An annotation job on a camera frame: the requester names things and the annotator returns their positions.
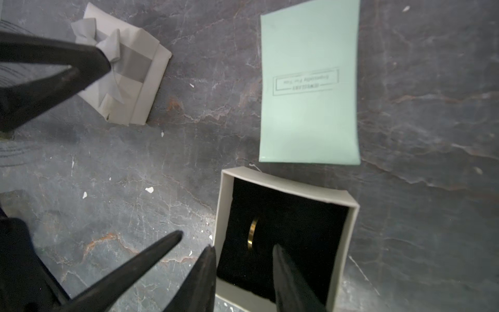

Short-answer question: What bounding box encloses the white box base black insert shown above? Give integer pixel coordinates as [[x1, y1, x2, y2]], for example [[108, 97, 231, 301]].
[[213, 167, 360, 311]]

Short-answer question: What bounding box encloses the white gift box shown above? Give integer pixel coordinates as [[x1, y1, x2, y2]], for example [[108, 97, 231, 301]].
[[71, 3, 172, 126]]

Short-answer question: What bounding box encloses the gold ring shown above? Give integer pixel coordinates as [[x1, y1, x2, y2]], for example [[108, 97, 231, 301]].
[[247, 217, 260, 251]]

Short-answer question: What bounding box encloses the mint green jewelry box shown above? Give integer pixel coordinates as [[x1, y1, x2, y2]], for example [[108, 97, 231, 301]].
[[259, 0, 361, 165]]

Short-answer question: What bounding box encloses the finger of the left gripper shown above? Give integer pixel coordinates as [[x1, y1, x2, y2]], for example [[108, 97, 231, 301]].
[[1, 31, 111, 133]]

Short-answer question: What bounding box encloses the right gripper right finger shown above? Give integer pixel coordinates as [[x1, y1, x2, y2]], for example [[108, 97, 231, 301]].
[[272, 244, 326, 312]]

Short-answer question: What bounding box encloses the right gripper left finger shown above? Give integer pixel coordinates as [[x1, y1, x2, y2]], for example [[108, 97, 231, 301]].
[[164, 245, 216, 312]]

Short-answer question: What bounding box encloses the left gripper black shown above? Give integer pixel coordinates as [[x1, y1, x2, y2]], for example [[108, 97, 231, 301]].
[[1, 211, 183, 311]]

